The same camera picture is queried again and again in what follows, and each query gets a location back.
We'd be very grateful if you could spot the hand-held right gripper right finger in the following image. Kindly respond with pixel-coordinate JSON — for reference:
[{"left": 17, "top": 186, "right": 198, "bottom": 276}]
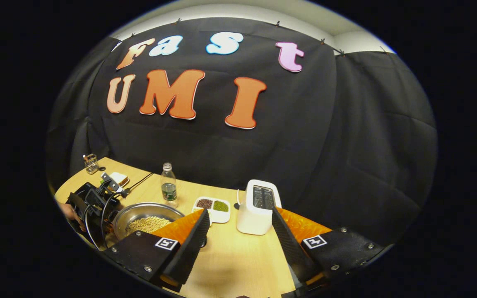
[{"left": 271, "top": 206, "right": 388, "bottom": 293}]

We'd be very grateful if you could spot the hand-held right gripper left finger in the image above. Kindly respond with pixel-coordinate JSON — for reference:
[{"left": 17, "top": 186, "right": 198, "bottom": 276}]
[{"left": 105, "top": 208, "right": 211, "bottom": 292}]

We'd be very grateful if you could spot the steel pot with black handle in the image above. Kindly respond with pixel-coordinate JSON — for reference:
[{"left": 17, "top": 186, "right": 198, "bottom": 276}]
[{"left": 112, "top": 202, "right": 208, "bottom": 248}]

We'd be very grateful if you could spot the small clear glass jar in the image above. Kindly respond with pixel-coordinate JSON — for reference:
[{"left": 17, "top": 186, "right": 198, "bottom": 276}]
[{"left": 83, "top": 154, "right": 100, "bottom": 175}]

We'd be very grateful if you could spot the small bread slice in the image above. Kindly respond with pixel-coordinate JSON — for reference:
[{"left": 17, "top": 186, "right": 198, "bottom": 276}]
[{"left": 109, "top": 172, "right": 130, "bottom": 187}]

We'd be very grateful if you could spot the white divided dish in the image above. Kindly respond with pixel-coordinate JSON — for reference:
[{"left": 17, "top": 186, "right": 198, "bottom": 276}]
[{"left": 192, "top": 196, "right": 231, "bottom": 224}]

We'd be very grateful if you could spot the white toaster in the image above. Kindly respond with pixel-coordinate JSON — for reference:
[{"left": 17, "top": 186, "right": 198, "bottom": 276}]
[{"left": 236, "top": 179, "right": 282, "bottom": 236}]

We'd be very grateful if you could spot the large pile of soybeans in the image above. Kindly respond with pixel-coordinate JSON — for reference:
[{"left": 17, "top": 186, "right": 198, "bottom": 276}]
[{"left": 125, "top": 216, "right": 172, "bottom": 236}]

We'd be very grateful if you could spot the clear plastic water bottle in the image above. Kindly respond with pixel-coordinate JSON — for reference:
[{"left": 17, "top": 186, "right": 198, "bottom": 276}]
[{"left": 160, "top": 163, "right": 178, "bottom": 208}]

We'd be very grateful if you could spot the black backdrop cloth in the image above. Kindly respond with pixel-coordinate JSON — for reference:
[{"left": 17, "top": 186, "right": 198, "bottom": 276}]
[{"left": 46, "top": 17, "right": 438, "bottom": 249}]

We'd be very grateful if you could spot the black power cable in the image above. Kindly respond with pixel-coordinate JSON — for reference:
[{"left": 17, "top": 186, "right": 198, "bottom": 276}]
[{"left": 123, "top": 172, "right": 154, "bottom": 196}]

